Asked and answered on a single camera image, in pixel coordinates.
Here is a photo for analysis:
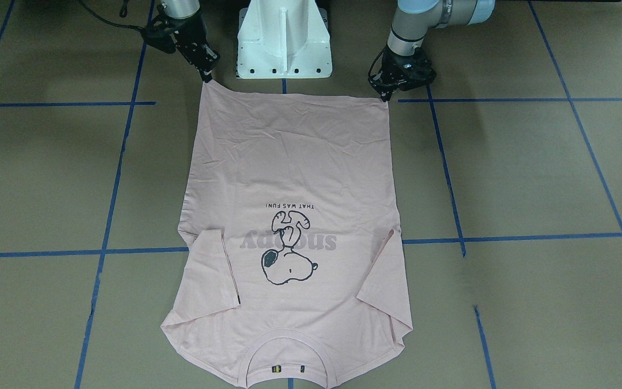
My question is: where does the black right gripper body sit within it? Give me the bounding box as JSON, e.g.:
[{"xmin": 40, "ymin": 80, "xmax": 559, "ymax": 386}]
[{"xmin": 140, "ymin": 12, "xmax": 220, "ymax": 73}]

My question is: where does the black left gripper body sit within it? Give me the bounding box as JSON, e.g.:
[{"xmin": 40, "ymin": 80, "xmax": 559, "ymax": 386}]
[{"xmin": 368, "ymin": 47, "xmax": 437, "ymax": 93}]

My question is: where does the pink Snoopy t-shirt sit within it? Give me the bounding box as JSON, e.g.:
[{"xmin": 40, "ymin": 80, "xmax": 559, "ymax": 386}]
[{"xmin": 161, "ymin": 81, "xmax": 413, "ymax": 388}]

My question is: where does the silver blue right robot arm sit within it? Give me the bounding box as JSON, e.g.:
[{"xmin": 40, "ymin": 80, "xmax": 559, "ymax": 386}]
[{"xmin": 141, "ymin": 1, "xmax": 220, "ymax": 82}]

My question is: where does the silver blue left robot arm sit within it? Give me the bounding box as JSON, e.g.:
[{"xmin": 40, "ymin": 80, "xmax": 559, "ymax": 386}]
[{"xmin": 368, "ymin": 1, "xmax": 496, "ymax": 103}]

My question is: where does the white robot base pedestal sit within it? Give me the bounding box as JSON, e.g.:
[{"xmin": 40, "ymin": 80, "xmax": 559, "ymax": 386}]
[{"xmin": 235, "ymin": 1, "xmax": 333, "ymax": 79}]

